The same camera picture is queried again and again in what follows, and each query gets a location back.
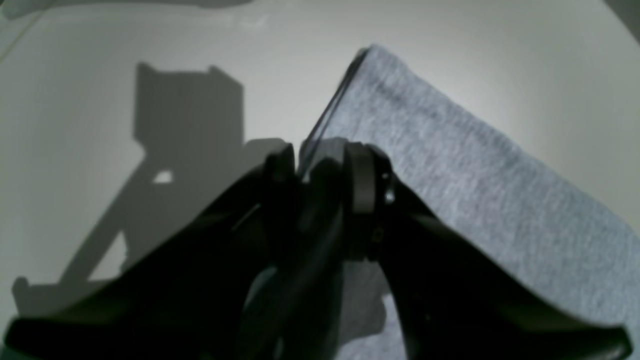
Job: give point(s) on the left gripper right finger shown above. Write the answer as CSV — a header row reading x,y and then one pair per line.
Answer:
x,y
452,300

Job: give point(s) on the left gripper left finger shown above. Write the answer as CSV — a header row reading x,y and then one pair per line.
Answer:
x,y
225,287

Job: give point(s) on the grey T-shirt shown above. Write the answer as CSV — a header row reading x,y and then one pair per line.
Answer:
x,y
553,238

